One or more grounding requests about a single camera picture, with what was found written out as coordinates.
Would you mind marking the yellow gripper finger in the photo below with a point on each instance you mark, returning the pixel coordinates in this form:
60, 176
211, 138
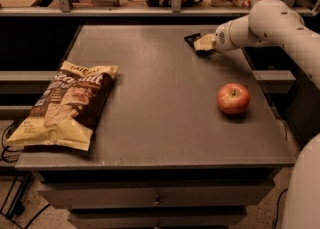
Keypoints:
205, 43

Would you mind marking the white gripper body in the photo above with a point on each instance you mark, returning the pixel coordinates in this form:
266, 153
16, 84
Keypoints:
221, 38

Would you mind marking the black rxbar chocolate bar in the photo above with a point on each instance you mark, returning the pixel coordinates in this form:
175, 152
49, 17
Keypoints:
191, 39

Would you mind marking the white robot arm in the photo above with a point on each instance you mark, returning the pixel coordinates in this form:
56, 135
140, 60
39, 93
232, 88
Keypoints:
273, 22

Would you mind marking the brown sea salt chip bag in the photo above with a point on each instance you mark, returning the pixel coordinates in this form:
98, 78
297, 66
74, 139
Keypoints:
68, 111

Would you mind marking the red apple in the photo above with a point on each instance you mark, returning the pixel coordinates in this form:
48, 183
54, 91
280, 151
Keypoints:
233, 99

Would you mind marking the grey drawer cabinet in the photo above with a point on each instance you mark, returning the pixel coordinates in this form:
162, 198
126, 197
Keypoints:
161, 122

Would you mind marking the upper drawer front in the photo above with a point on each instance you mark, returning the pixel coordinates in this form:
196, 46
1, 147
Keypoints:
118, 195

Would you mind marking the drawer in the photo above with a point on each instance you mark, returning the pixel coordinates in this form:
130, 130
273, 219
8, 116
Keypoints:
158, 218
118, 195

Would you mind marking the lower drawer front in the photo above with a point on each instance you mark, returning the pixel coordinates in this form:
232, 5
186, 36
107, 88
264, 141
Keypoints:
158, 218

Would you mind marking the black metal stand left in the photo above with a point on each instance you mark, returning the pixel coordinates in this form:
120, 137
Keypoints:
14, 186

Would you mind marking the grey metal shelf rail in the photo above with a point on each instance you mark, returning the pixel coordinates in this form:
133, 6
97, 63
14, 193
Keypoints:
139, 8

